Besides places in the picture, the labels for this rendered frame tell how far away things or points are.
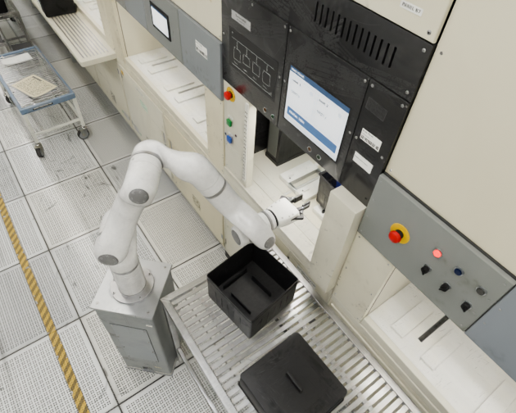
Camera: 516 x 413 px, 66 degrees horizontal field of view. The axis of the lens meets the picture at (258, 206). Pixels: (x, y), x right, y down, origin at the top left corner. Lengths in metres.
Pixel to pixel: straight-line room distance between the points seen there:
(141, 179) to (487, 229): 0.93
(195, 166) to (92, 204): 2.14
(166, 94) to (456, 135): 2.02
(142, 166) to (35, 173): 2.50
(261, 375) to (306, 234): 0.68
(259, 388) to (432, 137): 1.03
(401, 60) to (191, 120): 1.64
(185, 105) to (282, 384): 1.76
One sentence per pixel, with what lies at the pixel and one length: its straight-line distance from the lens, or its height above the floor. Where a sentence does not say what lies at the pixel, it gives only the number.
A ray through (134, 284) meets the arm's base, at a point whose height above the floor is 0.85.
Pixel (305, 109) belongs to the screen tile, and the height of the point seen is 1.57.
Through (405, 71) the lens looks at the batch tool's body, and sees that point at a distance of 1.07.
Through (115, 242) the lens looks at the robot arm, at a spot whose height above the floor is 1.20.
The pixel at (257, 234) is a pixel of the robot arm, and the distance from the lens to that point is 1.35.
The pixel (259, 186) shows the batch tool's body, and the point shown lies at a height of 0.87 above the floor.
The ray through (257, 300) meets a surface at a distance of 1.79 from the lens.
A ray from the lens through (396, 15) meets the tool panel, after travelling 1.06.
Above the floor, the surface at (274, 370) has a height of 0.86.
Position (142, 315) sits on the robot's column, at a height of 0.76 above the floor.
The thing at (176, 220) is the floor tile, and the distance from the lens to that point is 3.03.
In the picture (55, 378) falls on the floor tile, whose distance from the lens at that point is 2.66.
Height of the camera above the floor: 2.36
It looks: 50 degrees down
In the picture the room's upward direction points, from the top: 5 degrees clockwise
